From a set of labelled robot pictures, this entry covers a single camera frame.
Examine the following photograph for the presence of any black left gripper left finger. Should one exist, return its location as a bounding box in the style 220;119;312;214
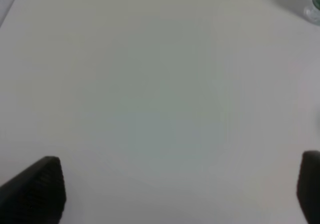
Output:
0;156;67;223

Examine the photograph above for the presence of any clear plastic bottle green label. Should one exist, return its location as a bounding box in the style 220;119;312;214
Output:
304;0;320;26

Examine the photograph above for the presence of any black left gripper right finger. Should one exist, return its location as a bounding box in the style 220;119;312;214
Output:
296;150;320;224

